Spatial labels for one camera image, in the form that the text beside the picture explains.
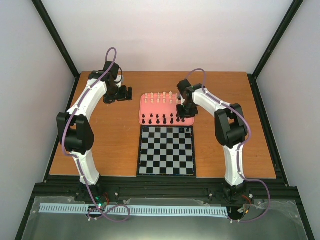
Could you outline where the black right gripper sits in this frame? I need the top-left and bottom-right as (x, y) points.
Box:
(176, 102), (198, 120)

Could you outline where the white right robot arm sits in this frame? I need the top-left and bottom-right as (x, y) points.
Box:
(176, 79), (251, 187)

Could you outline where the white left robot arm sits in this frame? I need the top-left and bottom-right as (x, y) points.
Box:
(56, 61), (133, 202)

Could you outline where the pink plastic tray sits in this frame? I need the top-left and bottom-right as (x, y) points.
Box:
(138, 92), (195, 127)

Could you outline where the black white chessboard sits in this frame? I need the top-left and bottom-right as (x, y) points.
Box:
(136, 125), (197, 178)

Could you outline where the black left frame post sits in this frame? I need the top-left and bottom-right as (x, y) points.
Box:
(31, 0), (81, 80)

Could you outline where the black frame post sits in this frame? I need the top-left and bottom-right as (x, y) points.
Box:
(31, 0), (81, 80)
(251, 0), (305, 78)

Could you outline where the black aluminium frame base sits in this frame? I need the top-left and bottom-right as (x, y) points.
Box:
(16, 74), (315, 240)

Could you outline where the light blue cable duct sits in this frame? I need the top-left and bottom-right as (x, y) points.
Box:
(38, 203), (228, 218)

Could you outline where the black right frame post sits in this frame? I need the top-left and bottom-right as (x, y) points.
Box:
(251, 0), (305, 78)

